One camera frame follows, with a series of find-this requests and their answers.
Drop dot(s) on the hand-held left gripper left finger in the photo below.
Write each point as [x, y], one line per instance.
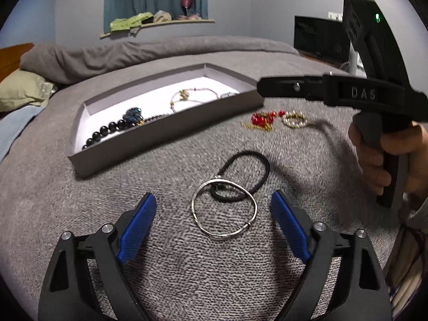
[137, 229]

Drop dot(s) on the striped cloth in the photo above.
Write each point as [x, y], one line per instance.
[406, 274]

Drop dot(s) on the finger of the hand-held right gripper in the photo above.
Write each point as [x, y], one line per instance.
[284, 88]

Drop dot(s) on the green cloth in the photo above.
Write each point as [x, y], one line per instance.
[127, 22]

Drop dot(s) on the grey woven bedspread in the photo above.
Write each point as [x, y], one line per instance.
[100, 207]

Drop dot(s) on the grey shallow cardboard box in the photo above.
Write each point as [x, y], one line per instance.
[133, 147]

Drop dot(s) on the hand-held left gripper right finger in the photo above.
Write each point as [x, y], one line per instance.
[289, 229]

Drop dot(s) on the beige cloth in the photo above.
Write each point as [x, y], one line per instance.
[163, 16]

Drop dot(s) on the silver bangle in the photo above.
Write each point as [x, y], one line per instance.
[194, 207]

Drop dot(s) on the red bead jewelry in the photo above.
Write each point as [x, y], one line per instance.
[259, 118]

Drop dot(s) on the green pillow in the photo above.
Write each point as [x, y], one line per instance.
[23, 88]

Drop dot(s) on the pink cloth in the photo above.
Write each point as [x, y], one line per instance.
[192, 16]

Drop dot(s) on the wooden headboard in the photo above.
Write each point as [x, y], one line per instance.
[10, 57]

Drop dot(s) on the black television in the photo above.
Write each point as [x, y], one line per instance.
[314, 36]

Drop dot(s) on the person's right hand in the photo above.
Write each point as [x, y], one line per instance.
[418, 160]

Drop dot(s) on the white stand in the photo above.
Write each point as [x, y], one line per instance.
[353, 62]

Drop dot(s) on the window sill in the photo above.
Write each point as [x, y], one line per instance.
[187, 22]

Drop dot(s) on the grey duvet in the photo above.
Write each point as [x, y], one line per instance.
[167, 50]

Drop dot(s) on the blue pillow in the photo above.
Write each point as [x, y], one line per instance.
[13, 127]

